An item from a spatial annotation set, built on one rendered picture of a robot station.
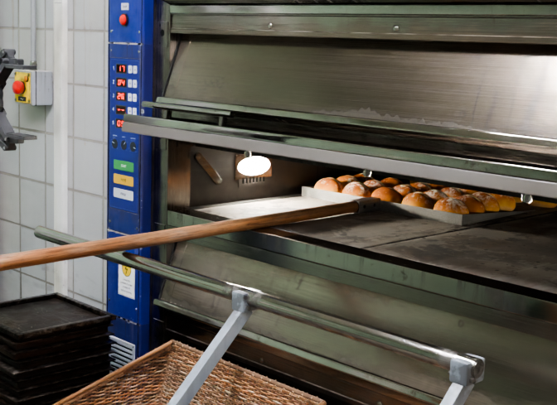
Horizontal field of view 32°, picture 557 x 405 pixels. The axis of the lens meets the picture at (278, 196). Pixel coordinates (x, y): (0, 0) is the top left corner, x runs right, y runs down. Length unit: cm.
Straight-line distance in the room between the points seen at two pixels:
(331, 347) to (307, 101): 53
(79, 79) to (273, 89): 79
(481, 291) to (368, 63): 52
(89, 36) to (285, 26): 77
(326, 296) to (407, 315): 22
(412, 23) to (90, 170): 119
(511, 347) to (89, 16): 151
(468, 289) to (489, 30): 49
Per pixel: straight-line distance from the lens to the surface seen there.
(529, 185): 161
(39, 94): 291
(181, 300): 248
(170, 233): 210
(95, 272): 282
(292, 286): 223
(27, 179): 309
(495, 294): 185
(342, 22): 205
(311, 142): 191
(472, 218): 250
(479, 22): 184
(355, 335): 157
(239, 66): 229
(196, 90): 237
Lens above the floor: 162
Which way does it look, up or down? 9 degrees down
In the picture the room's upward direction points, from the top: 2 degrees clockwise
